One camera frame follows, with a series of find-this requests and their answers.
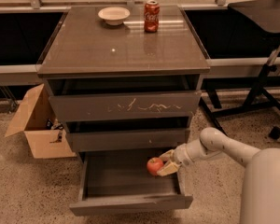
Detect grey bottom drawer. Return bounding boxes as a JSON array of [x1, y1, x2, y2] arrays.
[[70, 148, 193, 216]]

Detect white ceramic bowl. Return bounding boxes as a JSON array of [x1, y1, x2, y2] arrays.
[[98, 7, 130, 26]]

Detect red cola can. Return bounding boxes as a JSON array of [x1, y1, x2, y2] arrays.
[[144, 0, 160, 33]]

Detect grey drawer cabinet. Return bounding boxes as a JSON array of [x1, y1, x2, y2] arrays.
[[36, 5, 211, 217]]

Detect open cardboard box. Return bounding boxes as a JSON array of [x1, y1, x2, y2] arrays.
[[5, 85, 76, 159]]

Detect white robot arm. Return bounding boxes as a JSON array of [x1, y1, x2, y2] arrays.
[[157, 128, 280, 224]]

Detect red apple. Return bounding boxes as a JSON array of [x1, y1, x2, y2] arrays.
[[147, 157, 163, 175]]

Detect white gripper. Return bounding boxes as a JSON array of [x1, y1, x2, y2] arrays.
[[157, 144, 193, 176]]

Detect black office chair base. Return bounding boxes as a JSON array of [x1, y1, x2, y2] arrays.
[[269, 126, 280, 139]]

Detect grey top drawer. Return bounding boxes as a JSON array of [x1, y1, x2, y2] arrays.
[[49, 91, 201, 121]]

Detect black rolling stand table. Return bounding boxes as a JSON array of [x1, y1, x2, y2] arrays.
[[199, 0, 280, 133]]

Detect grey drawer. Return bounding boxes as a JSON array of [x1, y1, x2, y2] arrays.
[[66, 128, 189, 152], [49, 91, 201, 121], [70, 148, 193, 216]]

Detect grey middle drawer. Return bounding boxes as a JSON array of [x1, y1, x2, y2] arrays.
[[66, 128, 189, 152]]

